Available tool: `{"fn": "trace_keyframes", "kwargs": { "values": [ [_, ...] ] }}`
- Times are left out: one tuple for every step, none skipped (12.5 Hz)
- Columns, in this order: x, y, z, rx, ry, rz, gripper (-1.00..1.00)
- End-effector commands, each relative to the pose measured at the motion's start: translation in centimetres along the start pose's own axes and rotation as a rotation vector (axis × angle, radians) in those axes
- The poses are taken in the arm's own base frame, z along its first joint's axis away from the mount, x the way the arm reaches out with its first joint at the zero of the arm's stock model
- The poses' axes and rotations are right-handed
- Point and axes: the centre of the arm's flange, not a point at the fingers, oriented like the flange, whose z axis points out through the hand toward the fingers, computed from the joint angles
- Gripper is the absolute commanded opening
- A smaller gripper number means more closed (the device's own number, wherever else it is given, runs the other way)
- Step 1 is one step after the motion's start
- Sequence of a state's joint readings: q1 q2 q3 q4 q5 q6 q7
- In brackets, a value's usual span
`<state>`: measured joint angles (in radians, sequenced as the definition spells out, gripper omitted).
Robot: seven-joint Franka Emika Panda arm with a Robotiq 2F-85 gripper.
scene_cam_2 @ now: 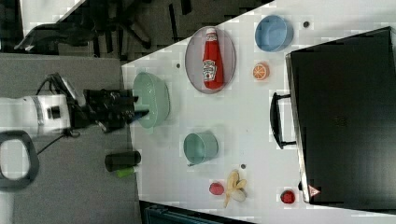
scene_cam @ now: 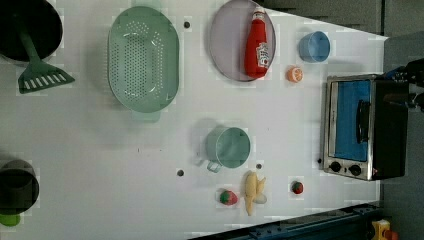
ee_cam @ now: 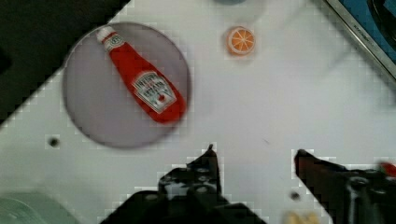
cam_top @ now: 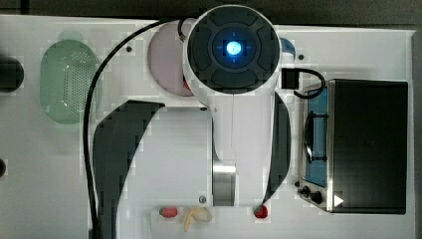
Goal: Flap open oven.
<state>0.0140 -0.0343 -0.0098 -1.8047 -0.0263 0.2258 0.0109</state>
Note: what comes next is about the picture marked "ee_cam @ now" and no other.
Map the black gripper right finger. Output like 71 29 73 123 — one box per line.
294 149 396 224

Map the green colander basket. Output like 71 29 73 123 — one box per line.
0 192 80 224

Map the black toaster oven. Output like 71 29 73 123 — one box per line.
322 0 396 80

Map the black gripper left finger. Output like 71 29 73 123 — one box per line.
158 144 222 201

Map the red ketchup bottle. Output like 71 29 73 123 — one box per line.
96 26 187 124

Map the orange slice toy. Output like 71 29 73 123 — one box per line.
225 26 256 56

